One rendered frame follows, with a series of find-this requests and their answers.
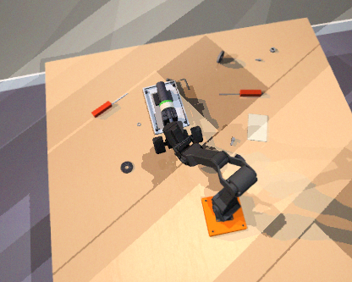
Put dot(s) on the red-handled screwdriver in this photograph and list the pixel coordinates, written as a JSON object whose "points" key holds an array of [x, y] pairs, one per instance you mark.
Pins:
{"points": [[247, 93], [104, 107]]}

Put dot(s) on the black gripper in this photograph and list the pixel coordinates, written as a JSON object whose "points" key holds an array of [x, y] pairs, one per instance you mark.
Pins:
{"points": [[159, 145]]}

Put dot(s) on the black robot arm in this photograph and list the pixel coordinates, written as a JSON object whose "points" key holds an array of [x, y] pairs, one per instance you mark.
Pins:
{"points": [[225, 203]]}

